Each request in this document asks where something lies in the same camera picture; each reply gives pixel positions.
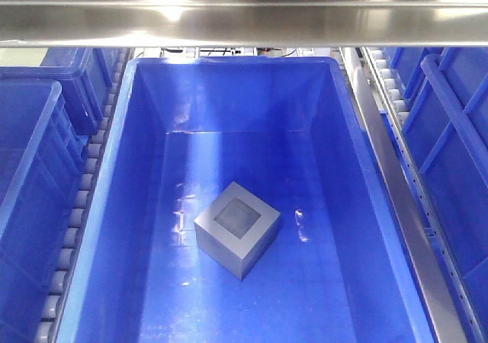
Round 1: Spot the large blue target bin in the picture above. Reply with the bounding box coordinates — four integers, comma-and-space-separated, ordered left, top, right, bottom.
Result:
57, 57, 433, 342

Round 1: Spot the right steel divider rail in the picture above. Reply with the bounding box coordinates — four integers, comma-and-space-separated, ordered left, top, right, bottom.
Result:
339, 47, 487, 342

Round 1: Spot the steel shelf beam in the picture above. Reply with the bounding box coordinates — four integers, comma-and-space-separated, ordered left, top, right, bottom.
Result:
1, 0, 487, 47

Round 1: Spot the blue bin left far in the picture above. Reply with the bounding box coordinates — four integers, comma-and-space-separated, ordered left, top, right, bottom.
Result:
1, 47, 130, 136

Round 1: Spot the left roller track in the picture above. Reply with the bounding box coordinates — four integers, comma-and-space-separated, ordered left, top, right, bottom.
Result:
34, 48, 135, 342

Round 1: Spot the blue bin left near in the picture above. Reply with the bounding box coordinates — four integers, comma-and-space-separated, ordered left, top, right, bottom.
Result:
1, 79, 85, 342

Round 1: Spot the blue bin right tilted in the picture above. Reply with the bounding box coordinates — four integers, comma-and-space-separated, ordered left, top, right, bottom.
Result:
403, 47, 487, 335

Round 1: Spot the gray hollow cube base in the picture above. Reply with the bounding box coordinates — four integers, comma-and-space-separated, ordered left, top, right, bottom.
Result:
194, 182, 280, 280

